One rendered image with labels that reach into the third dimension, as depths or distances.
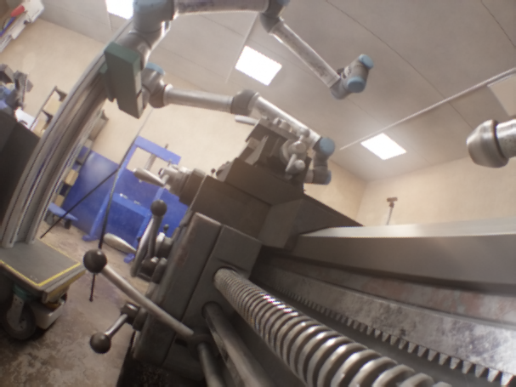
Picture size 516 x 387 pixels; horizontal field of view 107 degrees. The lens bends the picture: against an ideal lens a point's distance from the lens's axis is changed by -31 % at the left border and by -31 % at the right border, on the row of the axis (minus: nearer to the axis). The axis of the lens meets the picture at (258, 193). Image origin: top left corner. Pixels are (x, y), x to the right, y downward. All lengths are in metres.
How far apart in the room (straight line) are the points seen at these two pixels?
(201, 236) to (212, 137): 4.77
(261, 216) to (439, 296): 0.39
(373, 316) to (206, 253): 0.30
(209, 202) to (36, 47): 6.70
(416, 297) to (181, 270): 0.35
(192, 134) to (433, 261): 5.05
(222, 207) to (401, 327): 0.39
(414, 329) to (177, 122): 5.15
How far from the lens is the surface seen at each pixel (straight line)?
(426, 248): 0.23
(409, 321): 0.22
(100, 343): 0.43
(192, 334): 0.45
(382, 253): 0.26
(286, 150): 0.58
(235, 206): 0.52
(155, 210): 0.52
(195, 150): 5.07
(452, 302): 0.22
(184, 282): 0.46
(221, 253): 0.46
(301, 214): 0.41
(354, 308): 0.26
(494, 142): 0.53
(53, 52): 6.69
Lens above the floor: 0.76
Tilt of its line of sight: 14 degrees up
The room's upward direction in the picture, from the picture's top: 23 degrees clockwise
